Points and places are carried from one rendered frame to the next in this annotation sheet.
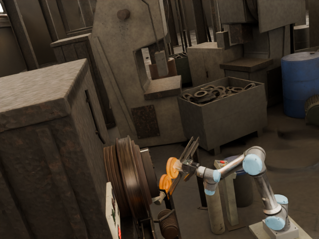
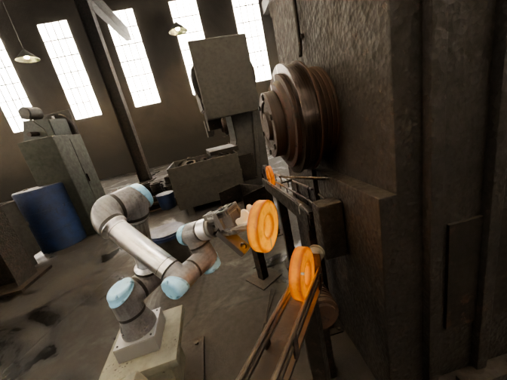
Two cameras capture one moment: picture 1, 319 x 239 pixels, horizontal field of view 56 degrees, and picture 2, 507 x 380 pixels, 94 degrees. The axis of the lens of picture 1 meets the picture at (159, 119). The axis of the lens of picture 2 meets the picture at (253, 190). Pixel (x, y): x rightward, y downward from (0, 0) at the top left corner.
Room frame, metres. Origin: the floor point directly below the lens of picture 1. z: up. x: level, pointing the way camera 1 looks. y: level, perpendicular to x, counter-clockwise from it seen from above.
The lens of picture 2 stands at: (2.58, -0.03, 1.16)
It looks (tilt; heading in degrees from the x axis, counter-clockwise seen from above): 17 degrees down; 180
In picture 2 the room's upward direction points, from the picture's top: 13 degrees counter-clockwise
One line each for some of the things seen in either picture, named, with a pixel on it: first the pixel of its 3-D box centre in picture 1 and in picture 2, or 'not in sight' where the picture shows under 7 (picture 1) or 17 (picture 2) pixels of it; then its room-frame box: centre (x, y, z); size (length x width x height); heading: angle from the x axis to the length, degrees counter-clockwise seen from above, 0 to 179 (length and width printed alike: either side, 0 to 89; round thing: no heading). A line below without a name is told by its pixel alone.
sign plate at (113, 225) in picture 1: (113, 213); not in sight; (1.14, 0.29, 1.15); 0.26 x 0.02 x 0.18; 5
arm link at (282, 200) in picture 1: (278, 205); (126, 297); (1.68, -0.68, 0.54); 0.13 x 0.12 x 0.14; 148
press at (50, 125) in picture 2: not in sight; (61, 153); (-4.69, -5.25, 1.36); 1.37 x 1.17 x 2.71; 85
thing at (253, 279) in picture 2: not in sight; (252, 235); (1.01, -0.11, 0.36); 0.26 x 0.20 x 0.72; 40
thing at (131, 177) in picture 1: (133, 176); (292, 121); (1.49, 0.21, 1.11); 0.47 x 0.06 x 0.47; 5
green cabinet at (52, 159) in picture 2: not in sight; (74, 185); (-1.18, -2.75, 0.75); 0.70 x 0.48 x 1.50; 5
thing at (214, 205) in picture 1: (214, 206); not in sight; (2.17, -0.31, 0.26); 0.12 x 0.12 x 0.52
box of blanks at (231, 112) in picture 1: (219, 112); not in sight; (4.03, -0.87, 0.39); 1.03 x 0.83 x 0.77; 110
